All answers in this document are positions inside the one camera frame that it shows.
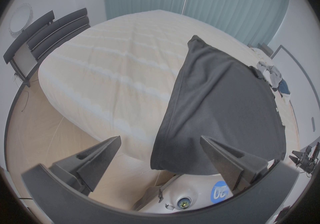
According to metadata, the bed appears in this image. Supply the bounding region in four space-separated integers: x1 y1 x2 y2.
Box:
37 9 318 168

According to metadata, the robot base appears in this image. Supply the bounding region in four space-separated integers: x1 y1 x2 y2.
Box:
132 167 237 214

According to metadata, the pile of clothes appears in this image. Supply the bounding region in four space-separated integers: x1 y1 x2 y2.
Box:
257 61 291 96

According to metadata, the black T-shirt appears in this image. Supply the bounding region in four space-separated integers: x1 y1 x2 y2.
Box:
150 35 287 176

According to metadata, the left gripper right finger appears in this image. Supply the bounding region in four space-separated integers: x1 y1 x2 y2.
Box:
200 135 271 192

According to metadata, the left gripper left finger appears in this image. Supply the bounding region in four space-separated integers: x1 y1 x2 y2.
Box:
49 136 122 196

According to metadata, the grey bedside table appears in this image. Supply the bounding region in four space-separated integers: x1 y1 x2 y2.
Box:
257 43 274 57

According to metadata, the black chest of drawers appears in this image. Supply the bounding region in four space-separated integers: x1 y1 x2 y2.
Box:
3 8 90 88

